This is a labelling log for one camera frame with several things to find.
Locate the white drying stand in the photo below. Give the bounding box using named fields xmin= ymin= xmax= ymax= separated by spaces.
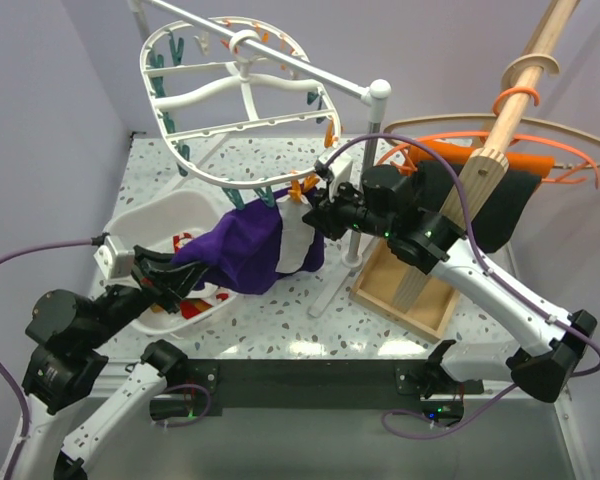
xmin=127 ymin=0 xmax=394 ymax=319

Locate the teal clothes peg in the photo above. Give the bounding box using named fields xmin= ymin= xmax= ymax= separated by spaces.
xmin=254 ymin=186 xmax=276 ymax=208

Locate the white round clip hanger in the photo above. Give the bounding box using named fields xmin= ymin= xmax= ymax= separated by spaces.
xmin=139 ymin=21 xmax=342 ymax=190

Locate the red Christmas sock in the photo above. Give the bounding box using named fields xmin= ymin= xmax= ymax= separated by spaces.
xmin=180 ymin=298 xmax=231 ymax=322
xmin=172 ymin=232 xmax=194 ymax=253

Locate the orange plastic hanger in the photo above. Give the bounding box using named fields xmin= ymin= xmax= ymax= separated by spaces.
xmin=384 ymin=86 xmax=600 ymax=185

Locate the wooden rack post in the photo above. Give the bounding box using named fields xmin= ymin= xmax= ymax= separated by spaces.
xmin=389 ymin=0 xmax=581 ymax=316

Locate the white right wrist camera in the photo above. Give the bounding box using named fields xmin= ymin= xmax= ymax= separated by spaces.
xmin=314 ymin=153 xmax=353 ymax=202

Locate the orange garment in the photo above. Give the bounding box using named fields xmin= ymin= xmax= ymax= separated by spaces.
xmin=409 ymin=139 xmax=557 ymax=174

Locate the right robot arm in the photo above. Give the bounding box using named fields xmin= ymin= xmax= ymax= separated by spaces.
xmin=303 ymin=165 xmax=597 ymax=403

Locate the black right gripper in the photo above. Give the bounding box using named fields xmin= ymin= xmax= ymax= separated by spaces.
xmin=303 ymin=175 xmax=394 ymax=241

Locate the purple sock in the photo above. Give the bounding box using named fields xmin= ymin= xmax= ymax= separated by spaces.
xmin=171 ymin=199 xmax=325 ymax=295

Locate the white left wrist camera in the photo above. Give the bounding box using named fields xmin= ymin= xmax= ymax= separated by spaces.
xmin=94 ymin=234 xmax=135 ymax=282

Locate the white plastic basin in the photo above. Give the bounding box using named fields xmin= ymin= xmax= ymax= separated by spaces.
xmin=106 ymin=189 xmax=239 ymax=340

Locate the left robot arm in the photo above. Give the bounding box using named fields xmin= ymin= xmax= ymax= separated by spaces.
xmin=0 ymin=247 xmax=208 ymax=479

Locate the white sock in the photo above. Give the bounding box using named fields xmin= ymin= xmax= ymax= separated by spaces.
xmin=275 ymin=194 xmax=315 ymax=274

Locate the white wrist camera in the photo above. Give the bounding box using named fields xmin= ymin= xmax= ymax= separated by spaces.
xmin=314 ymin=153 xmax=353 ymax=202
xmin=94 ymin=234 xmax=135 ymax=282

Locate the wooden rack base tray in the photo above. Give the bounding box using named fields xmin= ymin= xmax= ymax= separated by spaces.
xmin=350 ymin=240 xmax=459 ymax=343

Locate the dark grey garment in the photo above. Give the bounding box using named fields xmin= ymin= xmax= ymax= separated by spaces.
xmin=409 ymin=160 xmax=542 ymax=254

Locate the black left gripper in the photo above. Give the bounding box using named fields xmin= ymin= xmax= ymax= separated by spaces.
xmin=85 ymin=241 xmax=217 ymax=345

